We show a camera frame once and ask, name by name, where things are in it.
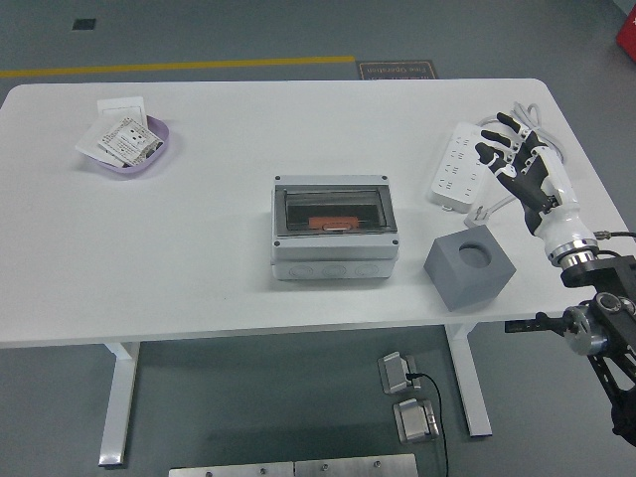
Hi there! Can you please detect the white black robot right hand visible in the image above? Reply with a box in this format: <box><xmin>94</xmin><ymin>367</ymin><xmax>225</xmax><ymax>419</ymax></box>
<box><xmin>474</xmin><ymin>111</ymin><xmax>597</xmax><ymax>260</ymax></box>

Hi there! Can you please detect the grey box with clear lid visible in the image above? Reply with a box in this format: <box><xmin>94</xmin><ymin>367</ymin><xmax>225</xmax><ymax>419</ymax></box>
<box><xmin>270</xmin><ymin>173</ymin><xmax>401</xmax><ymax>282</ymax></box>

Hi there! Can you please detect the orange cylinder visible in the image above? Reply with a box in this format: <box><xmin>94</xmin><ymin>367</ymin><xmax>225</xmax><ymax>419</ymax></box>
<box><xmin>307</xmin><ymin>216</ymin><xmax>360</xmax><ymax>234</ymax></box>

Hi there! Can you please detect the grey cube with round hole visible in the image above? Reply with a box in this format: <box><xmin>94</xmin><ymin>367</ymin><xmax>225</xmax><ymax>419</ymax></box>
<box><xmin>422</xmin><ymin>226</ymin><xmax>517</xmax><ymax>313</ymax></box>

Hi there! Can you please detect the silver floor socket box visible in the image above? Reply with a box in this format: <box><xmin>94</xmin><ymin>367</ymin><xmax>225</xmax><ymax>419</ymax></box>
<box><xmin>377</xmin><ymin>351</ymin><xmax>423</xmax><ymax>396</ymax></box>
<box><xmin>393</xmin><ymin>397</ymin><xmax>441</xmax><ymax>444</ymax></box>

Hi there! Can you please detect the white power strip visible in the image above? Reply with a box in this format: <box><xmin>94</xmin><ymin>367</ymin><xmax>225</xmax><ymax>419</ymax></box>
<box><xmin>429</xmin><ymin>121</ymin><xmax>498</xmax><ymax>210</ymax></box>

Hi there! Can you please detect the white table leg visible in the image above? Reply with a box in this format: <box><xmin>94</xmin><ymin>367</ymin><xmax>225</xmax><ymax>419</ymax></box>
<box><xmin>97</xmin><ymin>341</ymin><xmax>141</xmax><ymax>468</ymax></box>
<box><xmin>443</xmin><ymin>321</ymin><xmax>493</xmax><ymax>438</ymax></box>

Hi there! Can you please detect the red object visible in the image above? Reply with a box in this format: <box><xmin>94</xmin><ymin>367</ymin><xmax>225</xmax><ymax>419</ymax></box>
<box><xmin>614</xmin><ymin>12</ymin><xmax>636</xmax><ymax>54</ymax></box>

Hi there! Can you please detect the dark floor sign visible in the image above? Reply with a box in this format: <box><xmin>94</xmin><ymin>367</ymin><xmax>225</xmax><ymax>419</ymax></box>
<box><xmin>355</xmin><ymin>60</ymin><xmax>438</xmax><ymax>80</ymax></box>

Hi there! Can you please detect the grey metal plate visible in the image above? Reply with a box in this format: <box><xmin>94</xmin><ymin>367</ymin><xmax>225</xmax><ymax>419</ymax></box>
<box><xmin>293</xmin><ymin>453</ymin><xmax>418</xmax><ymax>477</ymax></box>
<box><xmin>168</xmin><ymin>461</ymin><xmax>295</xmax><ymax>477</ymax></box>

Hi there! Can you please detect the purple plastic tray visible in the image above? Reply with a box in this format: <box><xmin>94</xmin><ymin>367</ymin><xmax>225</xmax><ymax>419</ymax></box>
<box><xmin>81</xmin><ymin>114</ymin><xmax>171</xmax><ymax>176</ymax></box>

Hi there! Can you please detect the yellow floor tape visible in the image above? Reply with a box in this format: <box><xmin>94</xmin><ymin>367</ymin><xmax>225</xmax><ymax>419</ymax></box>
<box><xmin>0</xmin><ymin>55</ymin><xmax>357</xmax><ymax>80</ymax></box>

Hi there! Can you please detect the printed socket panel packet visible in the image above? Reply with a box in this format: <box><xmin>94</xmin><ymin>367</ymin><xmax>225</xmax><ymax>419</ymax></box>
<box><xmin>96</xmin><ymin>117</ymin><xmax>163</xmax><ymax>168</ymax></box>

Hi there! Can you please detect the grey power strip cable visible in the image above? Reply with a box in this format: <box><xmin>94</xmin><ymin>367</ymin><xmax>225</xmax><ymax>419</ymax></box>
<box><xmin>464</xmin><ymin>101</ymin><xmax>567</xmax><ymax>228</ymax></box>

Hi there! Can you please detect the black floor cable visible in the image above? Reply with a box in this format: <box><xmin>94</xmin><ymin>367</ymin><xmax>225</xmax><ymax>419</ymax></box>
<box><xmin>404</xmin><ymin>371</ymin><xmax>449</xmax><ymax>477</ymax></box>

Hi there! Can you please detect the white square switch plate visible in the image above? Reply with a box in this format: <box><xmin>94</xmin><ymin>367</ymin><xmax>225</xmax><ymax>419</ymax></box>
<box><xmin>96</xmin><ymin>97</ymin><xmax>149</xmax><ymax>125</ymax></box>

